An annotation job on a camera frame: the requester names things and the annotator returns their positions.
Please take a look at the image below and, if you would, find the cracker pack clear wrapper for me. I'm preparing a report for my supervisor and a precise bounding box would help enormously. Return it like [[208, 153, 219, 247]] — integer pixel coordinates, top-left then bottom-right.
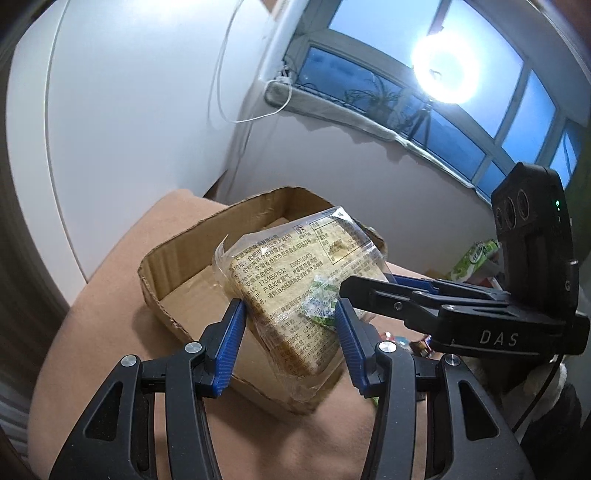
[[213, 206, 390, 402]]

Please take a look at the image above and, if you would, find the white gloved right hand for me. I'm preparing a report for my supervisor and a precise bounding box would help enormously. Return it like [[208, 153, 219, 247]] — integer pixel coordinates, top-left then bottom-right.
[[479, 356, 567, 413]]

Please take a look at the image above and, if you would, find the green white paper bag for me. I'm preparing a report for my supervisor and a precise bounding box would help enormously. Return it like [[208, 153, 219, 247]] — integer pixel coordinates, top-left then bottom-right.
[[448, 239, 500, 282]]

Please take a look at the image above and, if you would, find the black tripod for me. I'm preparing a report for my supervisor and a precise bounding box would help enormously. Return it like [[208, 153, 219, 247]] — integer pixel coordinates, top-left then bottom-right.
[[406, 98, 434, 147]]

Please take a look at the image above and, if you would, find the brown cardboard box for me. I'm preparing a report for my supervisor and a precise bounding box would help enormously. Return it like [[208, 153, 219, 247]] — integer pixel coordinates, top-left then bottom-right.
[[136, 185, 389, 416]]

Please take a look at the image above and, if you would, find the potted plant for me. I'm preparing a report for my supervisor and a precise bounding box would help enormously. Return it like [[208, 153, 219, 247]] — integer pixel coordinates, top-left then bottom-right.
[[345, 74, 403, 126]]

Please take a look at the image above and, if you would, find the grey sill cloth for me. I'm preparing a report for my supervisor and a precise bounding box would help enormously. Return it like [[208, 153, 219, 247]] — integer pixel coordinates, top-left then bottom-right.
[[263, 80, 485, 201]]

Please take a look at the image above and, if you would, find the power strip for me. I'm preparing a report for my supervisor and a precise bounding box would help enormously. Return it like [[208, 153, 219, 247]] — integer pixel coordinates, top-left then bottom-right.
[[276, 69, 294, 85]]

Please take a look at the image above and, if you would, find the white ring light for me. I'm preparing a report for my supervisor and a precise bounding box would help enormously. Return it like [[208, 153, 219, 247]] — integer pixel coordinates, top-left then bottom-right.
[[411, 29, 482, 105]]

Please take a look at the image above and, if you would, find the white cable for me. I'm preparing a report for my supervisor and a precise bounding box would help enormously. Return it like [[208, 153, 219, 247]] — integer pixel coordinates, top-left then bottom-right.
[[207, 0, 293, 125]]

